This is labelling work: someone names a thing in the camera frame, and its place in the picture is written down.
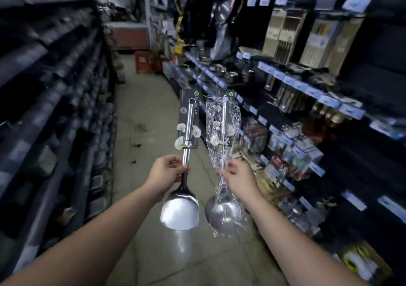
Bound person's right hand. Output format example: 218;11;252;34
218;159;262;202

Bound person's left hand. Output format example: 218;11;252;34
143;154;191;198

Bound steel ladle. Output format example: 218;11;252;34
204;89;250;237

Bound steel spatula with card label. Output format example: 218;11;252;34
160;88;201;231

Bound person's right forearm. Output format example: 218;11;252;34
243;190;370;286

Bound person's left forearm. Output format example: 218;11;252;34
0;183;160;286

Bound group of colourful boxed goods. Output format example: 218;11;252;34
243;120;325;182

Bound row of hanging packaged utensils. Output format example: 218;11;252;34
264;73;306;113

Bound group of steel pots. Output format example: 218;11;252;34
190;45;256;85

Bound red plastic stool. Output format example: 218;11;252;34
135;51;153;74

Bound row of blue price tags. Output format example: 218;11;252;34
235;51;366;120

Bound store shelving with blue tags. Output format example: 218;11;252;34
148;0;406;286

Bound chest freezer with red base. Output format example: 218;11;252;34
106;21;150;51

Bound dark store shelving unit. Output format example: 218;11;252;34
0;0;118;278

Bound beige knife set box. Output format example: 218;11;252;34
274;10;309;65
263;8;287;58
299;18;342;69
325;18;364;76

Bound hanging black packaged goods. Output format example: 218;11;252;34
176;0;287;62

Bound yellow green packaged item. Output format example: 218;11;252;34
342;244;394;284

